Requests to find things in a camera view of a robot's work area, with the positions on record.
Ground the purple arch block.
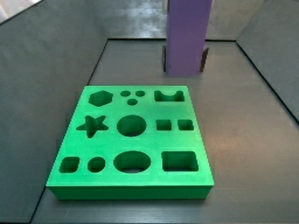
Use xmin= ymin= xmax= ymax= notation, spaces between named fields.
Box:
xmin=165 ymin=0 xmax=212 ymax=77

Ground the black curved fixture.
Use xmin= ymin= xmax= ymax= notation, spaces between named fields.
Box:
xmin=163 ymin=45 xmax=210 ymax=73

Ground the green shape sorter block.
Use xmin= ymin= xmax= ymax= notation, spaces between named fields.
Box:
xmin=45 ymin=86 xmax=214 ymax=200

